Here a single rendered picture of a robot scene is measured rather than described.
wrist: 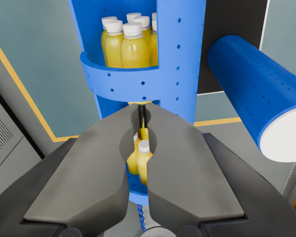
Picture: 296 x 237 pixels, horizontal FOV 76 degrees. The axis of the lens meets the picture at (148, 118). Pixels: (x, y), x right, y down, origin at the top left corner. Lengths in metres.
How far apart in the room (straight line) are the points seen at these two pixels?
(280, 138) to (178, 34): 0.60
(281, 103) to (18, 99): 2.11
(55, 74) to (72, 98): 0.26
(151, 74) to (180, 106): 0.11
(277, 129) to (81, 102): 1.63
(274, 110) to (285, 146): 0.16
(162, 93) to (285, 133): 0.56
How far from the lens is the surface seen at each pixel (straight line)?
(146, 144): 0.58
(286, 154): 0.93
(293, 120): 0.81
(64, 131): 2.29
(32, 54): 1.93
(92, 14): 0.56
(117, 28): 0.47
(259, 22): 1.59
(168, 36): 0.35
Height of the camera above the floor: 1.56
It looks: 53 degrees down
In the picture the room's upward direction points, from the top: 177 degrees counter-clockwise
